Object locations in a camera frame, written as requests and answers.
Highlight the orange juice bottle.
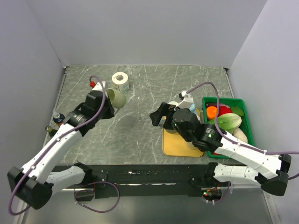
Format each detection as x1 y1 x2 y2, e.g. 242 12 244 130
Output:
52 109 65 126

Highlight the red toy pepper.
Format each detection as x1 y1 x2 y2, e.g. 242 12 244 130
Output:
218 106 232 116

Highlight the green toy cabbage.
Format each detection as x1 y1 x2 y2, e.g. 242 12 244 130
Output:
217 113 242 134

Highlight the white paper towel roll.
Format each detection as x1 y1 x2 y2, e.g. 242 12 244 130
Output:
111 72 129 93

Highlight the light blue faceted mug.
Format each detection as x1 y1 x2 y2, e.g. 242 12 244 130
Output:
189 103 197 114

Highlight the light green mug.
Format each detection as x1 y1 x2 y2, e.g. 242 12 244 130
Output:
107 88 126 109

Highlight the light blue white mug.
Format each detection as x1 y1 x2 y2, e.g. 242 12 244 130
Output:
168 101 178 106

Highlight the dark purple toy eggplant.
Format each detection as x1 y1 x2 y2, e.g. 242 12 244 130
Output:
205 102 230 109

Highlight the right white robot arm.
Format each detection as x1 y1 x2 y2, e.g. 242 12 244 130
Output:
149 103 292 196

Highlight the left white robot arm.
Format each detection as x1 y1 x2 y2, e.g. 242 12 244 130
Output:
7 90 114 210

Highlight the orange toy fruit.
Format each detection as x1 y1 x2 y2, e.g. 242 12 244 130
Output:
206 106 217 120

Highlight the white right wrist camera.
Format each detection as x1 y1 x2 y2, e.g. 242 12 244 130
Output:
175 91 194 111

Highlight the green plastic bin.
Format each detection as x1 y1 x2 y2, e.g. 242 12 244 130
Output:
202 97 255 145

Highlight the yellow tray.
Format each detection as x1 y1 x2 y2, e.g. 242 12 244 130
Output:
162 107 204 157

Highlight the white toy radish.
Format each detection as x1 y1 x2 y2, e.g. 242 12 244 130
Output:
232 128 248 143

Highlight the green bottle gold cap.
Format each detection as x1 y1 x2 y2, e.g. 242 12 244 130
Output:
45 126 57 138

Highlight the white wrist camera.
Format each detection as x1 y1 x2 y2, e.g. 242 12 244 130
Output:
89 81 107 92
175 91 194 111

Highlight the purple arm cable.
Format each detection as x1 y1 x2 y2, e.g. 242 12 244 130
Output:
179 82 299 180
8 75 107 215

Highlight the cream mug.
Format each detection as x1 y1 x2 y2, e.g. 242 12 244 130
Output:
185 142 198 150

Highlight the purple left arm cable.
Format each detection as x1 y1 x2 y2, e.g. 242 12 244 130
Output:
8 75 107 215

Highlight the green toy vegetable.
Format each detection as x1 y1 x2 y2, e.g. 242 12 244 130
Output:
230 106 245 117

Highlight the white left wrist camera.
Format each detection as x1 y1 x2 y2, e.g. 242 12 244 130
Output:
89 81 107 92

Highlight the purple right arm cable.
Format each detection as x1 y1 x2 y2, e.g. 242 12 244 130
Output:
179 82 299 180

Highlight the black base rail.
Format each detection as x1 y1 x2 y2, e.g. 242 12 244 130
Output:
56 164 232 199

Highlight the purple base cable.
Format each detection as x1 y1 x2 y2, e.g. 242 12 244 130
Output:
73 181 121 213

